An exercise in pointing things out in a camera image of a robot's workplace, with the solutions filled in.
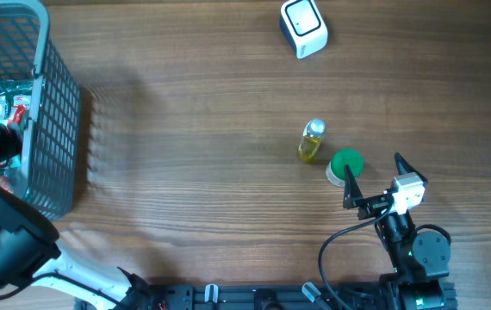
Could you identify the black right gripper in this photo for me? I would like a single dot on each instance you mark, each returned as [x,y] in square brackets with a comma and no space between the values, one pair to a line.
[353,196]

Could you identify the red toothpaste tube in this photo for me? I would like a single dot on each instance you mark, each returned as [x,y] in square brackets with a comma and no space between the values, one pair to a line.
[16,114]

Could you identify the green lid jar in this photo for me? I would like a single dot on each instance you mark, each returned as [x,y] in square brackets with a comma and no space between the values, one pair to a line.
[335,171]

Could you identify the green 3M gloves packet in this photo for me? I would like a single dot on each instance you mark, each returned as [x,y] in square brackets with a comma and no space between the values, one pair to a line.
[12,93]

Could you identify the yellow Vim liquid bottle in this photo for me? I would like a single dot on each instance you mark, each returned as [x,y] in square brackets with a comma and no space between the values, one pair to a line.
[312,136]

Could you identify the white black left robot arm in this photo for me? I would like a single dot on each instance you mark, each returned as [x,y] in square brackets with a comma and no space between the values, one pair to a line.
[31,254]

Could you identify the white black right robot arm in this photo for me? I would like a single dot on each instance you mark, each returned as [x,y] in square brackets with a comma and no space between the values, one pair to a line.
[420,255]

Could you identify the white barcode scanner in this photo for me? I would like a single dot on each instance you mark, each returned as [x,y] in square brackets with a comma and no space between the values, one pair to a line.
[303,27]

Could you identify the grey plastic shopping basket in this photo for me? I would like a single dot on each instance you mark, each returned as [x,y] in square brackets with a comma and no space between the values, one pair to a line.
[50,141]

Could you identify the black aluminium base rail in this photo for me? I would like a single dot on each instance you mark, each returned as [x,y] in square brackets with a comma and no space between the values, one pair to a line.
[271,297]

